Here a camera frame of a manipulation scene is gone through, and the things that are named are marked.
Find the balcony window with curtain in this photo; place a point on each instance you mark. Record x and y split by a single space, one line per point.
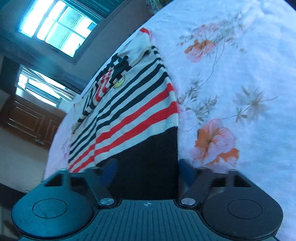
41 87

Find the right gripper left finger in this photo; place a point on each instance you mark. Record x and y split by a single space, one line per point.
99 179

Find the floral white bed sheet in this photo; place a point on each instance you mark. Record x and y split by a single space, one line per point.
235 61

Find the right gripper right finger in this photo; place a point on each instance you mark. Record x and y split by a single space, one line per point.
198 181

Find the blue grey left curtain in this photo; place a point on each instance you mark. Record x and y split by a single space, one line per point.
28 56

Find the large bedroom window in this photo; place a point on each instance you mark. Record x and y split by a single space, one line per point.
64 25

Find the striped knit children's sweater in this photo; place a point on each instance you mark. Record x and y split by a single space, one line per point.
129 115

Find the brown wooden door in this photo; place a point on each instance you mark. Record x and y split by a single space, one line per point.
31 119

